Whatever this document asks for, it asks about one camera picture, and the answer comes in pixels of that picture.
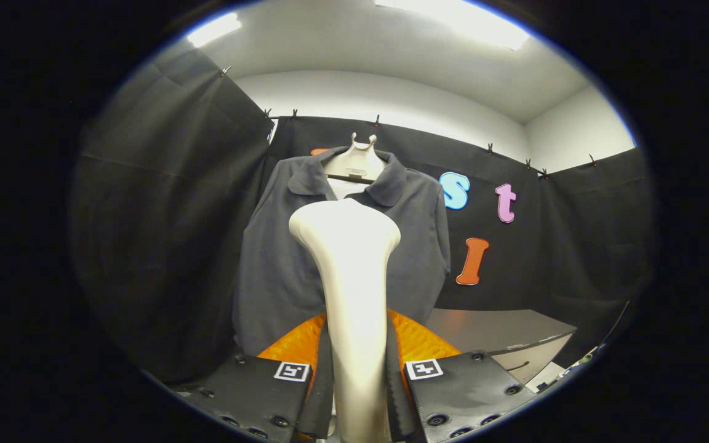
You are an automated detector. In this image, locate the grey cabinet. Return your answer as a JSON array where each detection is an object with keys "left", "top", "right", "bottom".
[{"left": 425, "top": 308, "right": 578, "bottom": 385}]

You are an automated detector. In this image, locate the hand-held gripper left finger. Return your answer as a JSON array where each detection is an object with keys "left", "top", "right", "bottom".
[{"left": 173, "top": 311, "right": 335, "bottom": 443}]

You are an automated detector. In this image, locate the small ceiling light panel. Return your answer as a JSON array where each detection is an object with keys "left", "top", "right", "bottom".
[{"left": 186, "top": 12, "right": 242, "bottom": 48}]

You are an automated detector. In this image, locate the large ceiling light panel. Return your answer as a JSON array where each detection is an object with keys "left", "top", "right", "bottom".
[{"left": 374, "top": 0, "right": 531, "bottom": 51}]

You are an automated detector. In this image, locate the black backdrop cloth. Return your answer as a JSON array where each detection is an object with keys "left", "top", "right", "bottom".
[{"left": 71, "top": 46, "right": 657, "bottom": 385}]

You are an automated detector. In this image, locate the white tray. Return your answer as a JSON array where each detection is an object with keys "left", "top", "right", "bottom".
[{"left": 559, "top": 348, "right": 603, "bottom": 376}]

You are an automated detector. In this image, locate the grey button-up shirt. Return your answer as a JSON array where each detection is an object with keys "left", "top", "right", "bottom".
[{"left": 231, "top": 148, "right": 452, "bottom": 359}]

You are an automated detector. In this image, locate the row of small cloth clips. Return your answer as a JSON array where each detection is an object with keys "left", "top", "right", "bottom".
[{"left": 222, "top": 66, "right": 598, "bottom": 180}]

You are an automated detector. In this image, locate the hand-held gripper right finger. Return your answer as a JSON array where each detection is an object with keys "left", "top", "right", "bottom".
[{"left": 385, "top": 309, "right": 537, "bottom": 443}]

